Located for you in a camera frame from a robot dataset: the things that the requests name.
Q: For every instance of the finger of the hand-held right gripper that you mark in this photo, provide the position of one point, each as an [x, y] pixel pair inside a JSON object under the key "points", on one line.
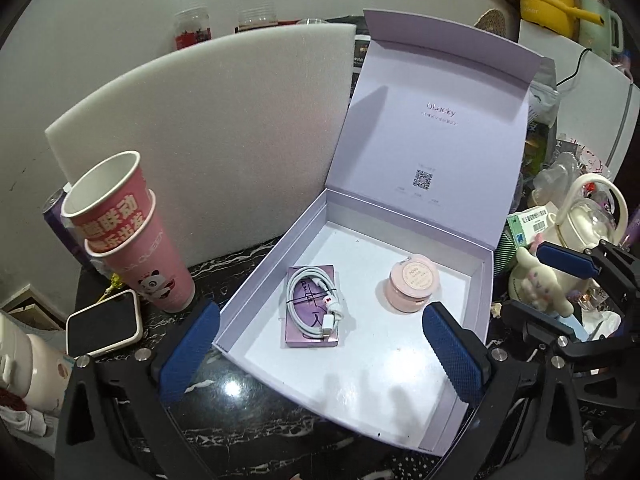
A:
{"points": [[542, 330], [570, 260]]}

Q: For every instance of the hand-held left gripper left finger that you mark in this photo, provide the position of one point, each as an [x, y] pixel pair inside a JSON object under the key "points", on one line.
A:
{"points": [[192, 355]]}

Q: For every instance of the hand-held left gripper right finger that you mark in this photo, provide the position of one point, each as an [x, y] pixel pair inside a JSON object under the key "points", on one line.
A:
{"points": [[452, 355]]}

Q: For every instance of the pink compact case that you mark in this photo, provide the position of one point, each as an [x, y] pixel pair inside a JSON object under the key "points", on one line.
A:
{"points": [[412, 274]]}

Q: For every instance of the purple handwritten card box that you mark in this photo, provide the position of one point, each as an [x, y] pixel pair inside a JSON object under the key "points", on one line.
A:
{"points": [[306, 327]]}

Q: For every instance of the lavender gift box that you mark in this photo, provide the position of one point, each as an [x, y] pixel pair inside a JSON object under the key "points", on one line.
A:
{"points": [[430, 125]]}

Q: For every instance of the cream bottle with plush dog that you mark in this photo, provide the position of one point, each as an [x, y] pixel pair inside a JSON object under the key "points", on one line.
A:
{"points": [[570, 240]]}

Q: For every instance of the green white medicine box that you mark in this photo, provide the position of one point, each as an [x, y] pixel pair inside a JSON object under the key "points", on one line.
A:
{"points": [[525, 232]]}

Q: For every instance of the pink panda paper cup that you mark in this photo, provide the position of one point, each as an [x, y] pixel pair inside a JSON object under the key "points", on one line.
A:
{"points": [[160, 270]]}

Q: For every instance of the phone in cream case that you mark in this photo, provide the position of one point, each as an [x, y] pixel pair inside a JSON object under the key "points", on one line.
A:
{"points": [[102, 322]]}

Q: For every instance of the white fridge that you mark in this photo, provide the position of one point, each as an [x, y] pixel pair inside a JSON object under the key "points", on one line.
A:
{"points": [[600, 110]]}

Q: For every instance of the white cartoon water bottle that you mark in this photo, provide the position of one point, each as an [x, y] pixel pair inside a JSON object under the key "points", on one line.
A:
{"points": [[30, 370]]}

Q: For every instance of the red printed paper cup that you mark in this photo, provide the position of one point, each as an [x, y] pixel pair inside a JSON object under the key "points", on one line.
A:
{"points": [[107, 210]]}

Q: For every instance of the purple drink can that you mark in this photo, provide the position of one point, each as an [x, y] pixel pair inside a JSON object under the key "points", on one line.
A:
{"points": [[60, 220]]}

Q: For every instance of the white foam board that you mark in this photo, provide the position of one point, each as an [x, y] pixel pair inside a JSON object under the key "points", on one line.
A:
{"points": [[215, 135]]}

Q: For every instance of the green kettle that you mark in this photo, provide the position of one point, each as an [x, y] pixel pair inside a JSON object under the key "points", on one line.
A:
{"points": [[600, 30]]}

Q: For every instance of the woven round coaster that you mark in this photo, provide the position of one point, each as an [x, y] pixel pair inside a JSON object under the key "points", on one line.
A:
{"points": [[489, 22]]}

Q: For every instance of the yellow pot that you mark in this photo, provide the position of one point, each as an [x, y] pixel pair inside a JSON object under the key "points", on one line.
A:
{"points": [[545, 0]]}

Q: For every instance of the glass jar with red contents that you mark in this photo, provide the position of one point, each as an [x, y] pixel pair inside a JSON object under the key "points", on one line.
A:
{"points": [[192, 27]]}

